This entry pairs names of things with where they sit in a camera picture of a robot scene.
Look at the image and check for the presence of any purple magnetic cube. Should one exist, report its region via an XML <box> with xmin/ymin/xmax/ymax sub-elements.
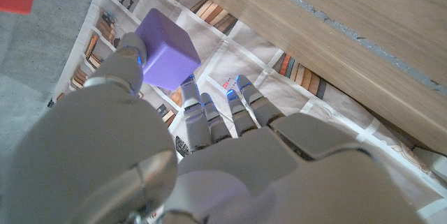
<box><xmin>135</xmin><ymin>7</ymin><xmax>203</xmax><ymax>91</ymax></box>

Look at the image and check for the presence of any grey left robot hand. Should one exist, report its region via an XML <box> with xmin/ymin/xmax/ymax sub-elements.
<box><xmin>0</xmin><ymin>32</ymin><xmax>427</xmax><ymax>224</ymax></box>

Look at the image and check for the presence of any printed bookshelf backdrop cloth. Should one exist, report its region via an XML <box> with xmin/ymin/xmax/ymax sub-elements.
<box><xmin>47</xmin><ymin>0</ymin><xmax>447</xmax><ymax>224</ymax></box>

